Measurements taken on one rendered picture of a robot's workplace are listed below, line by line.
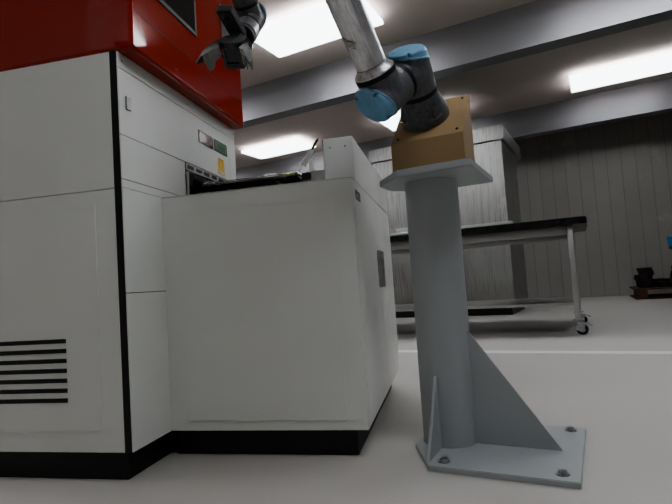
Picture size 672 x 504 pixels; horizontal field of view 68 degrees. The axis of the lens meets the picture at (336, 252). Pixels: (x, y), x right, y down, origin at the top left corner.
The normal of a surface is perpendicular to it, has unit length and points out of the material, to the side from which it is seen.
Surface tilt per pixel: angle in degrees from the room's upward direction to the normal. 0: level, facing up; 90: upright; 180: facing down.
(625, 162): 90
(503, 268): 90
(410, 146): 90
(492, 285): 90
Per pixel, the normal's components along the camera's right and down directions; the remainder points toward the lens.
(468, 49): -0.47, -0.02
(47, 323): -0.22, -0.04
